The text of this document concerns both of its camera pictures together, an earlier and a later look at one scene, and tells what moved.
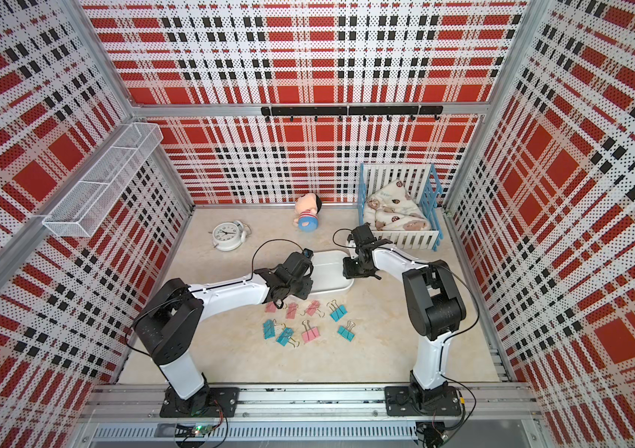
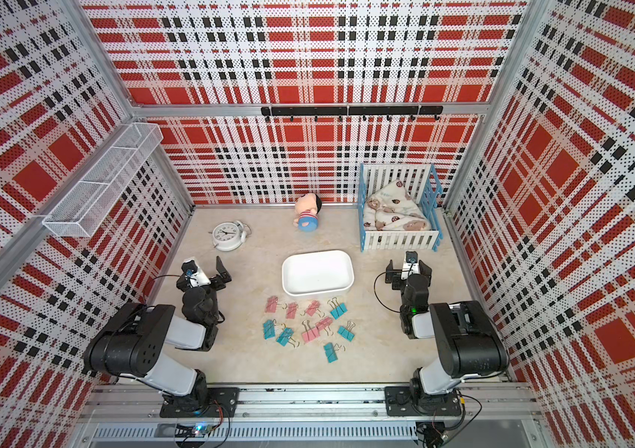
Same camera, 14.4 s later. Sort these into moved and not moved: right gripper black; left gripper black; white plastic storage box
Moved: right gripper black; left gripper black
Not moved: white plastic storage box
